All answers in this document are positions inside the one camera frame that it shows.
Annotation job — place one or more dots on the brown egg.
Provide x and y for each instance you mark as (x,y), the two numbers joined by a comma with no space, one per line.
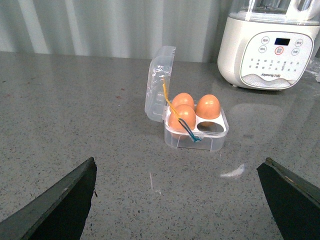
(208,107)
(183,101)
(187,114)

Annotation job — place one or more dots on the clear plastic bag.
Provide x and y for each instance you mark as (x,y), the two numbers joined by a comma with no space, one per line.
(313,69)

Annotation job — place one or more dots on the brown egg front left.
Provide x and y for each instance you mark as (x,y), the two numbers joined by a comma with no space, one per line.
(187,114)

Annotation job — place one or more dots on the clear plastic egg box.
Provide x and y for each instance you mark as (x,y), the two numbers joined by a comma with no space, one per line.
(212,132)

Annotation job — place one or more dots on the yellow rubber band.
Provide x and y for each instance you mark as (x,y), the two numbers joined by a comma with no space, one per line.
(172,109)

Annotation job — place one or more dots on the brown egg back left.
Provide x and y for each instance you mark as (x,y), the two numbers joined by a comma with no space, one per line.
(183,101)

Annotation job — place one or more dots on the brown egg back right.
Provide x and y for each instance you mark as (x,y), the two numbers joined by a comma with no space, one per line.
(208,107)

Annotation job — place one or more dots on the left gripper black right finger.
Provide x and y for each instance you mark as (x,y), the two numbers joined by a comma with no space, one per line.
(294,202)

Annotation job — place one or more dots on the blue rubber band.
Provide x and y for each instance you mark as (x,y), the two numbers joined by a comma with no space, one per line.
(184,124)

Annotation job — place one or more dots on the white soy milk maker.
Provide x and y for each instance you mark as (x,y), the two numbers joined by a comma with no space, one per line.
(267,44)

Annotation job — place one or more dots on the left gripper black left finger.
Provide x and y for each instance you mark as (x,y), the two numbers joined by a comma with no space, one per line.
(59,213)

